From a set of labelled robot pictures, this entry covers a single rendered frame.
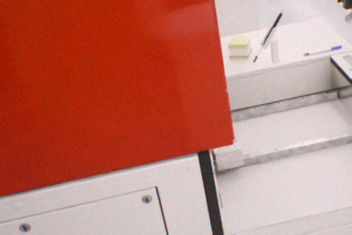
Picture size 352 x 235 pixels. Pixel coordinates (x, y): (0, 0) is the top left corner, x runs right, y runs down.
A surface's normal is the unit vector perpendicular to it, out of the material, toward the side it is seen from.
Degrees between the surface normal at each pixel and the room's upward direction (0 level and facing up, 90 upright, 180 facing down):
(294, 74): 90
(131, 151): 90
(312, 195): 0
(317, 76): 90
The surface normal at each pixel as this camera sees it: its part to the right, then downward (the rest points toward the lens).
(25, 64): 0.19, 0.49
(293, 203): -0.13, -0.84
